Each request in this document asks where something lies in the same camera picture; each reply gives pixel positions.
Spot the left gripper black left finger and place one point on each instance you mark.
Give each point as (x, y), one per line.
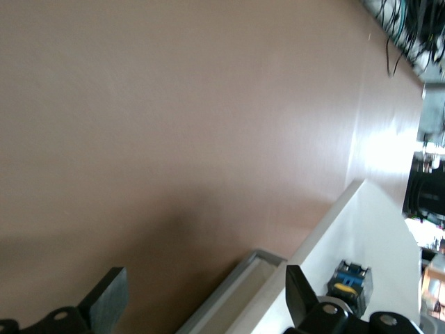
(104, 302)

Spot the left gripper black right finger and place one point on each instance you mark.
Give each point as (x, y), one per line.
(300, 299)

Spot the orange mushroom push button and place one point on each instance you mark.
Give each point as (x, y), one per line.
(351, 278)

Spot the black cylindrical equipment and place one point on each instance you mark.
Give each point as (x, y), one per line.
(427, 195)

